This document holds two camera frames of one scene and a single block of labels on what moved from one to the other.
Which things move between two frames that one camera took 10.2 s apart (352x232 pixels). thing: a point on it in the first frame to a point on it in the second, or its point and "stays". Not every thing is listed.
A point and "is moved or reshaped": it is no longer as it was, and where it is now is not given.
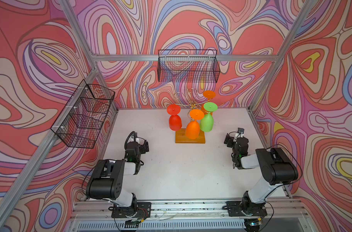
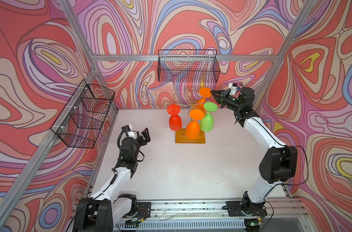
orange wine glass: [208, 94] is moved or reshaped
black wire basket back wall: [190, 66] stays
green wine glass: [207, 123] stays
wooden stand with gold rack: [181, 137] stays
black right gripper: [230, 139] to [223, 94]
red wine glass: [175, 123] stays
